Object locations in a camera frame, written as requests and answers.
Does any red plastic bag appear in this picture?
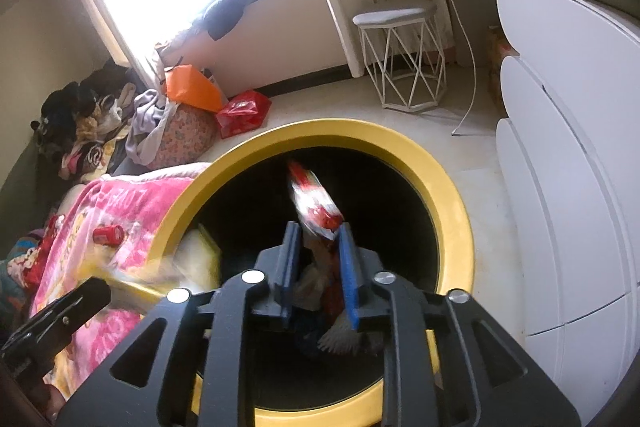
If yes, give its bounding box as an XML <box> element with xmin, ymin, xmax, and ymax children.
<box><xmin>216</xmin><ymin>89</ymin><xmax>273</xmax><ymax>140</ymax></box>

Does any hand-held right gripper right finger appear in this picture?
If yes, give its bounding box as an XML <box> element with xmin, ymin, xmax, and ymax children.
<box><xmin>336</xmin><ymin>223</ymin><xmax>583</xmax><ymax>427</ymax></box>

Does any lilac grey garment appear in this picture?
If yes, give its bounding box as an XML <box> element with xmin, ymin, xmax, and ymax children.
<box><xmin>125</xmin><ymin>89</ymin><xmax>178</xmax><ymax>165</ymax></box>

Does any pile of clothes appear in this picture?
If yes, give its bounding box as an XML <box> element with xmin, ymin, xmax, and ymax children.
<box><xmin>30</xmin><ymin>59</ymin><xmax>141</xmax><ymax>180</ymax></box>

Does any red snack packet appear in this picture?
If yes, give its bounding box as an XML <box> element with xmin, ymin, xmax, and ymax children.
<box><xmin>286</xmin><ymin>159</ymin><xmax>346</xmax><ymax>240</ymax></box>

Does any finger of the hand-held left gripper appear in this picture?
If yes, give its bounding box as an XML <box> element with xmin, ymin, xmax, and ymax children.
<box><xmin>0</xmin><ymin>277</ymin><xmax>112</xmax><ymax>388</ymax></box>

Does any orange bag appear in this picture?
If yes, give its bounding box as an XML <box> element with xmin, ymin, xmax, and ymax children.
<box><xmin>164</xmin><ymin>64</ymin><xmax>226</xmax><ymax>112</ymax></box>

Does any white plastic bag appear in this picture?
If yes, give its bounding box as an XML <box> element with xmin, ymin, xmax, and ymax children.
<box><xmin>295</xmin><ymin>252</ymin><xmax>381</xmax><ymax>353</ymax></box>

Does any red cloth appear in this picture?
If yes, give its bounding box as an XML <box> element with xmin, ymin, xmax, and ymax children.
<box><xmin>22</xmin><ymin>214</ymin><xmax>58</xmax><ymax>288</ymax></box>

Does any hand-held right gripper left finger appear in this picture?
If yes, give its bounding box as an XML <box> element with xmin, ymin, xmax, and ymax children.
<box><xmin>57</xmin><ymin>221</ymin><xmax>303</xmax><ymax>427</ymax></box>

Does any pink printed blanket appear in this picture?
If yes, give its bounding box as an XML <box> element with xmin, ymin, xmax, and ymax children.
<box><xmin>30</xmin><ymin>174</ymin><xmax>201</xmax><ymax>400</ymax></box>

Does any dark jacket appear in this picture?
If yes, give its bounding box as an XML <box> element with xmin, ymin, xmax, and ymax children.
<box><xmin>202</xmin><ymin>0</ymin><xmax>256</xmax><ymax>40</ymax></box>

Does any yellow rimmed trash bin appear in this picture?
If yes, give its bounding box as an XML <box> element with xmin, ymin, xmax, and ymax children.
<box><xmin>115</xmin><ymin>119</ymin><xmax>476</xmax><ymax>427</ymax></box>

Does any white wire stool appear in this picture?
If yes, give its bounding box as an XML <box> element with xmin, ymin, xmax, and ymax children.
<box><xmin>352</xmin><ymin>0</ymin><xmax>447</xmax><ymax>112</ymax></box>

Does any red can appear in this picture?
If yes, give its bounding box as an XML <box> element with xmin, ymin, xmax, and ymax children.
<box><xmin>92</xmin><ymin>224</ymin><xmax>124</xmax><ymax>247</ymax></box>

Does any white cable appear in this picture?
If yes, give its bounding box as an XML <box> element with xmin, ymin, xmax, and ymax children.
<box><xmin>440</xmin><ymin>0</ymin><xmax>478</xmax><ymax>138</ymax></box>

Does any floral laundry basket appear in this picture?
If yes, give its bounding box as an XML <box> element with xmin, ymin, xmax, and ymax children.
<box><xmin>160</xmin><ymin>104</ymin><xmax>221</xmax><ymax>168</ymax></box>

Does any cream yellow packet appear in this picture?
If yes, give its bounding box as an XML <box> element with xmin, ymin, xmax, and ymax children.
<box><xmin>175</xmin><ymin>227</ymin><xmax>223</xmax><ymax>293</ymax></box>

